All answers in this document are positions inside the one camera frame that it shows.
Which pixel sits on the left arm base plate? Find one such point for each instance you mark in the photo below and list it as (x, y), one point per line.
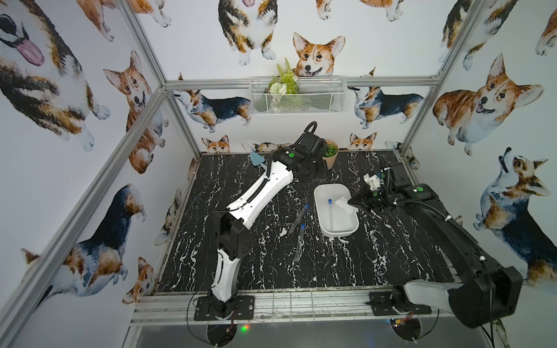
(239, 307)

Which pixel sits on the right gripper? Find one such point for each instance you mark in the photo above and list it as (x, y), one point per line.
(362, 202)

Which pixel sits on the white wire basket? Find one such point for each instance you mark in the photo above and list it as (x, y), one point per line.
(316, 96)

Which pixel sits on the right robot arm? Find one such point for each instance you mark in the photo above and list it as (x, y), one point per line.
(487, 291)

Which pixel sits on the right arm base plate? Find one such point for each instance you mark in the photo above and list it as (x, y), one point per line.
(394, 303)

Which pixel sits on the peach plant pot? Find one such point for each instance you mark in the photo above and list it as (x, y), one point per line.
(331, 153)

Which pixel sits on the green fern plant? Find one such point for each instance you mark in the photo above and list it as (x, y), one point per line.
(283, 88)

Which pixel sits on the teal small trowel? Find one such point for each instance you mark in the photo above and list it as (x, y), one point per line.
(257, 160)

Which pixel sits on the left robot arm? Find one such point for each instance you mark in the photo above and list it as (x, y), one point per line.
(232, 225)

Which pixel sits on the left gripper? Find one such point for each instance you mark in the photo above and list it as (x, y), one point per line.
(317, 164)

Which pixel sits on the white rectangular tray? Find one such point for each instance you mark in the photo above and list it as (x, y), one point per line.
(344, 224)

